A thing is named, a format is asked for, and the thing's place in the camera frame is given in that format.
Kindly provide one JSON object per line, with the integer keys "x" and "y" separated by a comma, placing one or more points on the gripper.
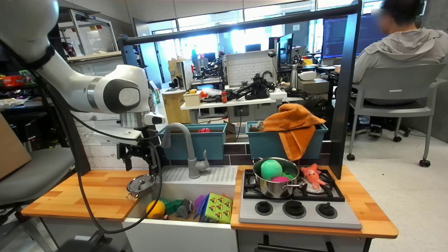
{"x": 141, "y": 147}

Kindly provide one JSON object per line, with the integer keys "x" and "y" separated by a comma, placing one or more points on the white brick panel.
{"x": 245, "y": 68}

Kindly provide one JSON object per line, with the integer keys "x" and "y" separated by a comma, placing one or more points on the black stove burner grate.
{"x": 332, "y": 196}

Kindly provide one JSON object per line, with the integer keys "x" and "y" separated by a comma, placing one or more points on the white table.
{"x": 227, "y": 103}

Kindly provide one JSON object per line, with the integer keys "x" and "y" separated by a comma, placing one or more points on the dark shelf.
{"x": 24, "y": 105}

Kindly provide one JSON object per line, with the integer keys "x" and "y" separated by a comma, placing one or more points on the heap of black gear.
{"x": 257, "y": 87}

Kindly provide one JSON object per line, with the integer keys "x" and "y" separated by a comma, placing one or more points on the small monitor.
{"x": 286, "y": 47}

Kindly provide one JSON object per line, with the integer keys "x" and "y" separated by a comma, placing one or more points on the steel bottle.
{"x": 294, "y": 77}

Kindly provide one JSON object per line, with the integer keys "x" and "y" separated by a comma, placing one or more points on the large monitor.
{"x": 336, "y": 35}

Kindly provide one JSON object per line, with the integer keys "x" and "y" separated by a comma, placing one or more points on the white toy sink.
{"x": 182, "y": 178}

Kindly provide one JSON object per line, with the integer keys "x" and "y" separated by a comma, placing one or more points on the grey office chair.
{"x": 395, "y": 87}

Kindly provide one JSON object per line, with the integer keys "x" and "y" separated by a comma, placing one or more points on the green soft cube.
{"x": 218, "y": 209}

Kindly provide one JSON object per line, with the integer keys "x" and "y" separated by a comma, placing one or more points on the small cardboard box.
{"x": 230, "y": 131}

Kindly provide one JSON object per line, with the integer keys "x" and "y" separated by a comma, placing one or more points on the purple ball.
{"x": 199, "y": 201}

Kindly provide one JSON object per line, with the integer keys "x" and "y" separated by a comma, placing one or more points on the orange towel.
{"x": 294, "y": 122}

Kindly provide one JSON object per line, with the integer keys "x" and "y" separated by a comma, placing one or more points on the grey plush toy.
{"x": 183, "y": 210}

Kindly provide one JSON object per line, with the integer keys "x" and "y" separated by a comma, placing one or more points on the steel pot lid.
{"x": 140, "y": 185}

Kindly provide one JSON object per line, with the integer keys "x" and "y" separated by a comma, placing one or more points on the green ball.
{"x": 271, "y": 169}

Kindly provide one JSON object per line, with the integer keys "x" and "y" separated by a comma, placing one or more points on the teal bin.
{"x": 203, "y": 145}
{"x": 264, "y": 145}

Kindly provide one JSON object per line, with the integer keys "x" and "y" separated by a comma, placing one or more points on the round wooden bin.
{"x": 173, "y": 106}

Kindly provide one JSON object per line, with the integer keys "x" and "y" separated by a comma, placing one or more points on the red toy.
{"x": 203, "y": 130}

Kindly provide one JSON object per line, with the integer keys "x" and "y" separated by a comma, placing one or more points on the red bottle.
{"x": 224, "y": 96}

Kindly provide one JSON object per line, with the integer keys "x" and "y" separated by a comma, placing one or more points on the aluminium frame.
{"x": 94, "y": 35}

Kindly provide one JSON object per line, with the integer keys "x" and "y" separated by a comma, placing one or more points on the toy kitchen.
{"x": 105, "y": 192}

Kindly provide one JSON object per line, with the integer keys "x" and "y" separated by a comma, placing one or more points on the black stove knob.
{"x": 294, "y": 209}
{"x": 327, "y": 210}
{"x": 263, "y": 208}

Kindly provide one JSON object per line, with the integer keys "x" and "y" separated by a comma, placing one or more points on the yellow ball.
{"x": 155, "y": 209}

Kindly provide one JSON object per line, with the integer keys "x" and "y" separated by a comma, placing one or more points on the steel pot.
{"x": 274, "y": 189}

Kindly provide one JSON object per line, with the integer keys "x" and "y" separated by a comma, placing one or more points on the grey tap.
{"x": 190, "y": 154}

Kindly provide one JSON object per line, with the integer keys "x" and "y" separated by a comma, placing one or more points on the green plush toy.
{"x": 171, "y": 205}

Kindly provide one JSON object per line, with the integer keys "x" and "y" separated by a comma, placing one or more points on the white headset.
{"x": 308, "y": 75}

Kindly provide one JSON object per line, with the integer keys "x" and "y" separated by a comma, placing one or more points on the pink ball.
{"x": 280, "y": 179}

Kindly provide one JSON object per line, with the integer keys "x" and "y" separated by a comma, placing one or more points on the cardboard sheet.
{"x": 12, "y": 147}

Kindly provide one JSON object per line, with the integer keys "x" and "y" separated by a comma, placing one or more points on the small wooden box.
{"x": 191, "y": 98}

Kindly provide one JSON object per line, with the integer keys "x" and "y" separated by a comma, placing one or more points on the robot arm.
{"x": 70, "y": 87}

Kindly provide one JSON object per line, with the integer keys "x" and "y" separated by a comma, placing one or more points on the orange plush toy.
{"x": 311, "y": 175}

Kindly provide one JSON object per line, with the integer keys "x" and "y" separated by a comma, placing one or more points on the person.
{"x": 402, "y": 45}

